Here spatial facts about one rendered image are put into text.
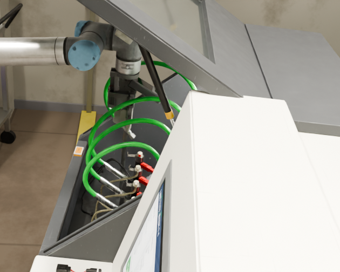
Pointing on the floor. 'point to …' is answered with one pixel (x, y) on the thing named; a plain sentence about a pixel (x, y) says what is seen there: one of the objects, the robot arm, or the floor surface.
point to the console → (242, 192)
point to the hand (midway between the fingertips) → (129, 128)
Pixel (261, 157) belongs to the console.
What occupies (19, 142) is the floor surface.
